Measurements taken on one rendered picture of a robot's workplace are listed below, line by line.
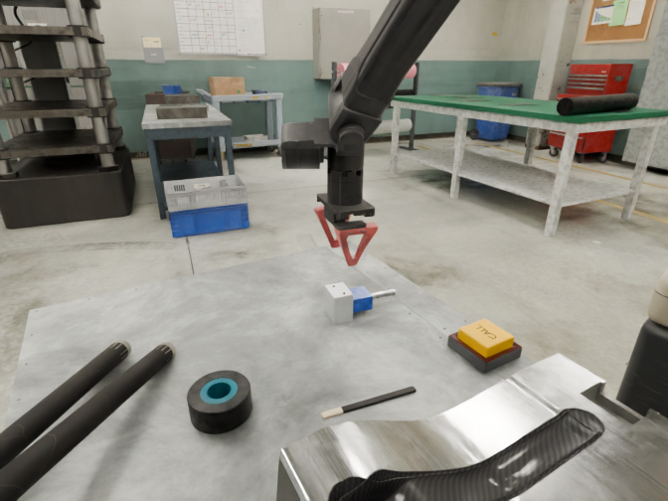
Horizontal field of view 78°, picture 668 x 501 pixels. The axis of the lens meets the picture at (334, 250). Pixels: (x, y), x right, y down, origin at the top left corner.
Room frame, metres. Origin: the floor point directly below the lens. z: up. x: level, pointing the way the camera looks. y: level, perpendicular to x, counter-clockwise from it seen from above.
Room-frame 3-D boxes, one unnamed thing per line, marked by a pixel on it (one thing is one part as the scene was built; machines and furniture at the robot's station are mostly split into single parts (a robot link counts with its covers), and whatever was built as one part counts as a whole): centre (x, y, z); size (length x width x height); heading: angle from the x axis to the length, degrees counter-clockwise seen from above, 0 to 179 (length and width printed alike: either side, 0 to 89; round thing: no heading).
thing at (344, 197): (0.65, -0.02, 1.04); 0.10 x 0.07 x 0.07; 21
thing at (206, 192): (3.26, 1.04, 0.28); 0.61 x 0.41 x 0.15; 111
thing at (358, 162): (0.65, -0.01, 1.10); 0.07 x 0.06 x 0.07; 93
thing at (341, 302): (0.67, -0.05, 0.83); 0.13 x 0.05 x 0.05; 111
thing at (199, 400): (0.42, 0.15, 0.82); 0.08 x 0.08 x 0.04
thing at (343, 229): (0.63, -0.03, 0.97); 0.07 x 0.07 x 0.09; 21
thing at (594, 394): (0.34, -0.30, 0.87); 0.05 x 0.05 x 0.04; 29
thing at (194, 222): (3.26, 1.04, 0.11); 0.61 x 0.41 x 0.22; 111
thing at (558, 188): (4.24, -1.63, 0.51); 2.40 x 1.13 x 1.02; 25
